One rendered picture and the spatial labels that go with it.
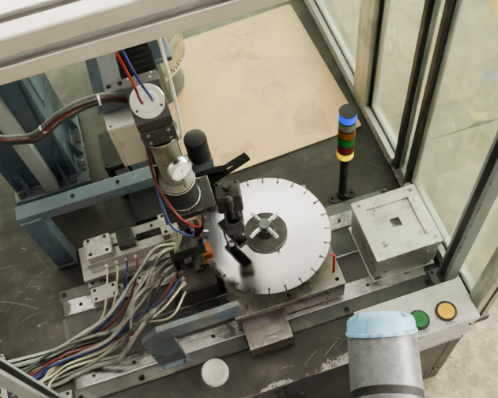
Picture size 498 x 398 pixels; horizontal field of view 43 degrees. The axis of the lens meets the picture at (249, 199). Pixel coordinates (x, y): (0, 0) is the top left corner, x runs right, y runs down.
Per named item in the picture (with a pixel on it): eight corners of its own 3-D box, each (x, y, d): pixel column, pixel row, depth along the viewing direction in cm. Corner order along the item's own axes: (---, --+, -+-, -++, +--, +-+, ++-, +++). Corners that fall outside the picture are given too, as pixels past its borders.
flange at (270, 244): (293, 221, 160) (293, 217, 158) (277, 258, 155) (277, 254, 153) (254, 208, 163) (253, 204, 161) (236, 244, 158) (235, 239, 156)
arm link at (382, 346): (372, 447, 142) (345, 394, 96) (367, 381, 149) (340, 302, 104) (427, 446, 139) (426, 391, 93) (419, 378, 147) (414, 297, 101)
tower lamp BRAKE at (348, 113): (352, 109, 154) (353, 101, 151) (360, 122, 152) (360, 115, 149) (335, 114, 154) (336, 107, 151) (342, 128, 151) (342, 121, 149)
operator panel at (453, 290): (448, 298, 167) (459, 276, 154) (467, 336, 162) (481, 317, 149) (350, 331, 165) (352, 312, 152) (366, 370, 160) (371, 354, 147)
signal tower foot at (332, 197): (353, 186, 187) (353, 182, 185) (357, 196, 185) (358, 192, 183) (326, 195, 186) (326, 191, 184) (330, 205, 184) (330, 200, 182)
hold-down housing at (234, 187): (246, 217, 148) (237, 172, 131) (249, 235, 145) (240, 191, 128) (223, 222, 148) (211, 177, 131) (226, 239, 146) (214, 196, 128)
